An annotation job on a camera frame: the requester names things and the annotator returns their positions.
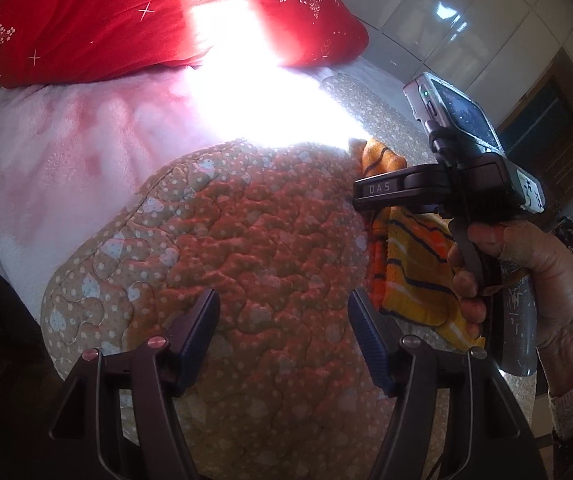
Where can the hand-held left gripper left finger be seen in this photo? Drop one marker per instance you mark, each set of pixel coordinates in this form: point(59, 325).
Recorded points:
point(199, 341)

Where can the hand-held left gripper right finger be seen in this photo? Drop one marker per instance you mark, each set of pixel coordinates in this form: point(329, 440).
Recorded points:
point(370, 346)

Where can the pink fleece blanket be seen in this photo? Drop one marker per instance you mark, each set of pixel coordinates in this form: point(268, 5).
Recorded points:
point(51, 160)

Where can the red floral pillow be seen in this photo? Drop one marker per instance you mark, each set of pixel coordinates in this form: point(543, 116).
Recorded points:
point(131, 15)

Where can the person's right hand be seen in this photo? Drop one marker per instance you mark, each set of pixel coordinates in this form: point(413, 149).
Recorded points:
point(561, 305)

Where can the yellow striped knit sweater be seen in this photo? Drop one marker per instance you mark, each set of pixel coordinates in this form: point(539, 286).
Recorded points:
point(416, 270)

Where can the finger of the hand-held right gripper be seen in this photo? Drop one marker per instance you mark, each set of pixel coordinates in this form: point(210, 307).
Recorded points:
point(396, 191)

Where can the white glossy wardrobe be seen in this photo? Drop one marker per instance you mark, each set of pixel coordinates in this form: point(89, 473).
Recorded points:
point(446, 15)

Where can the brown wooden door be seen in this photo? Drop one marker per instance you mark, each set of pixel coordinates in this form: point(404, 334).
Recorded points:
point(566, 125)

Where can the beige dotted quilted mat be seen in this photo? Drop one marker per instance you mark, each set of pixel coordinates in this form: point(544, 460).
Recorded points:
point(246, 260)

